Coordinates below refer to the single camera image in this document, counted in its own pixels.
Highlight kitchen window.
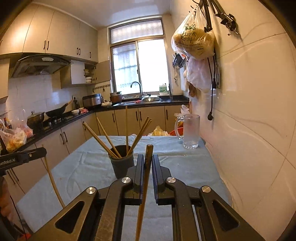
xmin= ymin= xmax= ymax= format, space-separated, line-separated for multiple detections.
xmin=109 ymin=17 xmax=171 ymax=95

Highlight large hanging plastic bag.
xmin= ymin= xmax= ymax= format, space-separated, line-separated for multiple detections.
xmin=171 ymin=6 xmax=215 ymax=60

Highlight kitchen cabinets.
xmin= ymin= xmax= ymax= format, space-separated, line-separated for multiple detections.
xmin=1 ymin=4 xmax=98 ymax=62
xmin=4 ymin=104 xmax=190 ymax=204

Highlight plastic bag on counter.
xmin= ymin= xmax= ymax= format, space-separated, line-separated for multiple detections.
xmin=1 ymin=128 xmax=27 ymax=152

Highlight left hand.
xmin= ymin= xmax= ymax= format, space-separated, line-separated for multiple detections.
xmin=0 ymin=178 xmax=14 ymax=221

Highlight black hanging power cable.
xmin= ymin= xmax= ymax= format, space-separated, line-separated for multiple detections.
xmin=207 ymin=48 xmax=218 ymax=122

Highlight clear glass beer mug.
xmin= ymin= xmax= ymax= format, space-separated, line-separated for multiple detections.
xmin=175 ymin=114 xmax=200 ymax=149

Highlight chrome kitchen faucet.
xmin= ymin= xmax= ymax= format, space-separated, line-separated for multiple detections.
xmin=130 ymin=81 xmax=144 ymax=98

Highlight yellow plastic bag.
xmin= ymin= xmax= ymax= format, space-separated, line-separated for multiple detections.
xmin=152 ymin=126 xmax=170 ymax=137

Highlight black wok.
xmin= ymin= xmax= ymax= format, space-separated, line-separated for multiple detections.
xmin=46 ymin=100 xmax=72 ymax=118

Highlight wooden chopstick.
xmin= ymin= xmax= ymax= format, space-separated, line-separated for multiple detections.
xmin=135 ymin=144 xmax=154 ymax=241
xmin=44 ymin=156 xmax=65 ymax=208
xmin=125 ymin=106 xmax=129 ymax=156
xmin=96 ymin=118 xmax=122 ymax=158
xmin=82 ymin=122 xmax=118 ymax=158
xmin=127 ymin=116 xmax=152 ymax=155

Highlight silver rice cooker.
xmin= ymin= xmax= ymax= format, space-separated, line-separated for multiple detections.
xmin=82 ymin=94 xmax=103 ymax=108

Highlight dark grey utensil holder cup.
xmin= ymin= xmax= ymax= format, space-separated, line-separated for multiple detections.
xmin=109 ymin=145 xmax=134 ymax=179

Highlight brown cooking pot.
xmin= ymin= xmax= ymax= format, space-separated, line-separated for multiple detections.
xmin=110 ymin=91 xmax=122 ymax=104

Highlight white hanging plastic bag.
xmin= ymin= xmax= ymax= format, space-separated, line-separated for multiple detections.
xmin=187 ymin=58 xmax=213 ymax=93

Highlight lower kitchen cabinets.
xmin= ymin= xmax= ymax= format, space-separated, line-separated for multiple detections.
xmin=4 ymin=104 xmax=190 ymax=204

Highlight steel pot lid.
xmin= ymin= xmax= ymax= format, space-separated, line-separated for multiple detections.
xmin=142 ymin=94 xmax=161 ymax=102

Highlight upper kitchen cabinets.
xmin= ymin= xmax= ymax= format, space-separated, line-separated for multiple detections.
xmin=1 ymin=4 xmax=98 ymax=62

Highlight white bowl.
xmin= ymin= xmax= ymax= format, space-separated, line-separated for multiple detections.
xmin=71 ymin=109 xmax=80 ymax=115

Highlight blue-grey table cloth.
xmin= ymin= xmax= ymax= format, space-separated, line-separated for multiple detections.
xmin=17 ymin=136 xmax=232 ymax=240

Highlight black range hood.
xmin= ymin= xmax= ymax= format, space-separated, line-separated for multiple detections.
xmin=11 ymin=54 xmax=71 ymax=78

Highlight green dish soap bottle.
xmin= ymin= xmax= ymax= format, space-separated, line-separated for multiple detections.
xmin=159 ymin=84 xmax=168 ymax=95

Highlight red plastic basin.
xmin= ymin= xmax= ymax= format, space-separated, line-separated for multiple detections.
xmin=169 ymin=127 xmax=184 ymax=137

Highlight steel pot with lid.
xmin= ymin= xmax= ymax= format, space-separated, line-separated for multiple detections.
xmin=27 ymin=110 xmax=45 ymax=133

